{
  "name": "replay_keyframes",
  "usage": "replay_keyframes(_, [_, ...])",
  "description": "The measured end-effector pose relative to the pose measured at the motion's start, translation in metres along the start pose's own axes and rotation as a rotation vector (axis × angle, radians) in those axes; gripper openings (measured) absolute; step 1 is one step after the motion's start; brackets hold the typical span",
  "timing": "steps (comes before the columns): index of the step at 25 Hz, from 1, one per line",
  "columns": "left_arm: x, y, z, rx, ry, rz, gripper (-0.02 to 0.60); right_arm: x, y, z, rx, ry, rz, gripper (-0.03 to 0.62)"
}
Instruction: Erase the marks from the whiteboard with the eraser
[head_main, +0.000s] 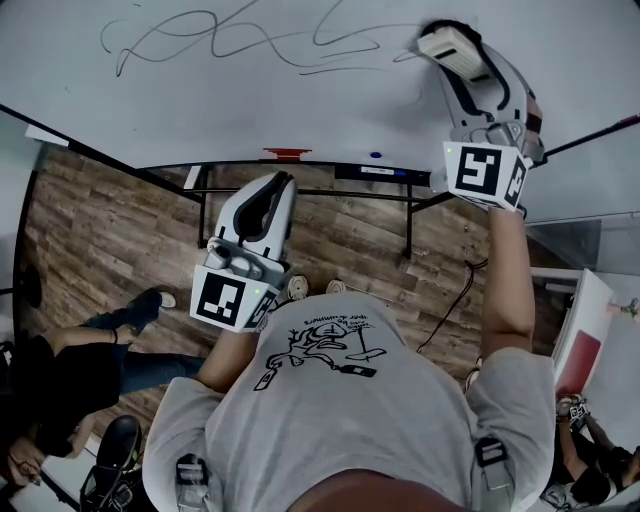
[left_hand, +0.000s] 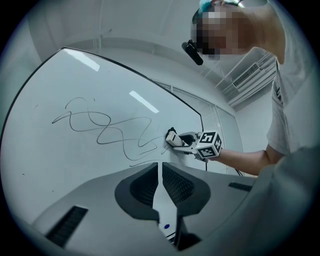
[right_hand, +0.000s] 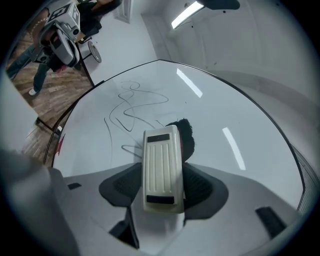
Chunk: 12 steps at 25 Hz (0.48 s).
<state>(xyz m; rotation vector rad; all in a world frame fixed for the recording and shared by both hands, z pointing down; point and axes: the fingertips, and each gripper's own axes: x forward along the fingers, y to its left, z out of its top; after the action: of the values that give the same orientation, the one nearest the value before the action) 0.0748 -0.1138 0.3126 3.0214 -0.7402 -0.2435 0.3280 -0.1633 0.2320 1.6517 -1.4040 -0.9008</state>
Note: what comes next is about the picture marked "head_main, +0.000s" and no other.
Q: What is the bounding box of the white desk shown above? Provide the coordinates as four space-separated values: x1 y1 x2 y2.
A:
24 124 70 149

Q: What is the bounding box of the red mat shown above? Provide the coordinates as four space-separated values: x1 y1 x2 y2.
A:
556 329 602 397

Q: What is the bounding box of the white whiteboard eraser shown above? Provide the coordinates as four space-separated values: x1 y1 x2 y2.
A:
416 18 495 85

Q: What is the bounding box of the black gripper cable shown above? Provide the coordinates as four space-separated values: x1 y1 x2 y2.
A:
416 258 490 355

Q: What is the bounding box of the white side table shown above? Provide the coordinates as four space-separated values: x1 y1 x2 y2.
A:
529 267 617 401

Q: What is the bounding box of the person's right forearm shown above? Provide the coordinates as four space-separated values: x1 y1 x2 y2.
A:
480 204 537 357

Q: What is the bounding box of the white whiteboard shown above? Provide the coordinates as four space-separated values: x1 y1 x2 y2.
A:
0 0 640 171

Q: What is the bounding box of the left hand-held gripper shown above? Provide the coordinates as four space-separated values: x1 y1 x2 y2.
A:
189 171 300 335

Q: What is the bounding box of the grey harness strap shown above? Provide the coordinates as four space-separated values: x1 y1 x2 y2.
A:
473 438 516 494
174 453 211 512

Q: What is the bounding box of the black office chair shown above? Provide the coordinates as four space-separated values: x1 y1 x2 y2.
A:
78 414 145 512

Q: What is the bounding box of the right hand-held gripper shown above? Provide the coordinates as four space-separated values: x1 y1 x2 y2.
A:
429 42 547 214

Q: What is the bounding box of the person's left forearm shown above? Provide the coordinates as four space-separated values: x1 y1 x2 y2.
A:
194 327 267 396

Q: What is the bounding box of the person's right hand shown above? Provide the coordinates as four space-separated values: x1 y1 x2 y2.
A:
524 94 546 149

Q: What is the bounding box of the red magnetic holder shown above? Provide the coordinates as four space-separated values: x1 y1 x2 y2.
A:
262 146 312 162

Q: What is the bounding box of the person's grey printed t-shirt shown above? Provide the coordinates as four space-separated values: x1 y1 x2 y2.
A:
142 292 557 512

